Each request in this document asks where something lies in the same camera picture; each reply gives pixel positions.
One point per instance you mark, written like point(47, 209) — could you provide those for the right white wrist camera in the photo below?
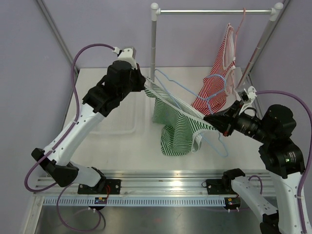
point(247, 96)

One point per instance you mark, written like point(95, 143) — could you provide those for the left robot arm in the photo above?
point(55, 159)

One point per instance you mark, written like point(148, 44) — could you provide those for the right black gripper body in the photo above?
point(229, 126)

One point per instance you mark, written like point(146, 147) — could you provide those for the aluminium mounting rail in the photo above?
point(167, 183)

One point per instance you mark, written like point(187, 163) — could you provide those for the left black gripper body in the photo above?
point(135, 84)

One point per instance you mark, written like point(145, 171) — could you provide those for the white slotted cable duct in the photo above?
point(137, 201)

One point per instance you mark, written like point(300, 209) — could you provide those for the clear plastic basket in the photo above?
point(124, 118)

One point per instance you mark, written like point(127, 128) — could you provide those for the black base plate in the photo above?
point(111, 187)
point(215, 187)

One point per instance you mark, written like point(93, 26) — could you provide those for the silver clothes rack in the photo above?
point(274, 14)

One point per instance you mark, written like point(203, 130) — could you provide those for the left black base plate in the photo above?
point(111, 187)

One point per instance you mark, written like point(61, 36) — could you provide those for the red striped tank top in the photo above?
point(219, 84)

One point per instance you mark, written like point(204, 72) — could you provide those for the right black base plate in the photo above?
point(215, 187)

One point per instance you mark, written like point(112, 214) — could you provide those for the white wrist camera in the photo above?
point(247, 96)
point(127, 54)

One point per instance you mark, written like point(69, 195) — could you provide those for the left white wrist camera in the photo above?
point(127, 54)

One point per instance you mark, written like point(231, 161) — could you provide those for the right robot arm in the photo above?
point(281, 157)

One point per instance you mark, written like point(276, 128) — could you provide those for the green striped tank top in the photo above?
point(184, 126)

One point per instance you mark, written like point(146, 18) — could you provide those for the pink wire hanger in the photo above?
point(237, 31)

